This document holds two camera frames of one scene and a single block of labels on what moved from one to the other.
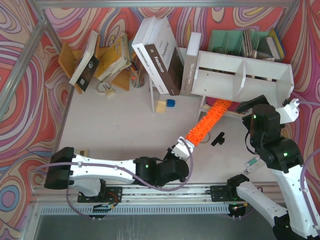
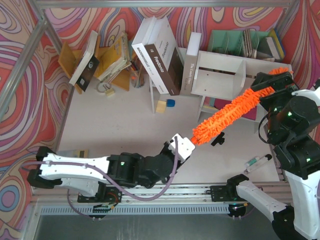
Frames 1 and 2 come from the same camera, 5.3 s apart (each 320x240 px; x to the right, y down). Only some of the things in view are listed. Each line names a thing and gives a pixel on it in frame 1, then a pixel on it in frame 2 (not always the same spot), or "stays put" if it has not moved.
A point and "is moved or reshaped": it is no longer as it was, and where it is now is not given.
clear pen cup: [137, 77] stays put
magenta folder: [233, 106] → [219, 104]
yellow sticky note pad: [161, 106] stays put
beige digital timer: [82, 152] stays put
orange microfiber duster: [208, 122] is moved or reshaped
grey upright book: [190, 65] stays put
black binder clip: [219, 139] stays put
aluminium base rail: [211, 195] stays put
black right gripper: [251, 105] → [271, 81]
